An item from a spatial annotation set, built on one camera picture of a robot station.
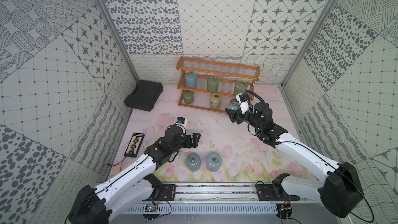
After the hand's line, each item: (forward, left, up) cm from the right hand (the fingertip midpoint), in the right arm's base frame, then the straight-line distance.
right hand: (232, 107), depth 80 cm
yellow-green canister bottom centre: (+16, +8, -14) cm, 23 cm away
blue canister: (+22, +23, 0) cm, 32 cm away
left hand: (-12, +18, -8) cm, 24 cm away
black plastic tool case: (+22, +58, -17) cm, 65 cm away
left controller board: (-42, +40, -24) cm, 63 cm away
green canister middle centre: (+18, +10, -1) cm, 21 cm away
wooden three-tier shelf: (+18, +2, +8) cm, 20 cm away
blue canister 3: (-24, +10, -14) cm, 29 cm away
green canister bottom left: (+20, +26, -14) cm, 36 cm away
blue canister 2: (-23, +20, -15) cm, 34 cm away
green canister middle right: (+15, -6, -1) cm, 17 cm away
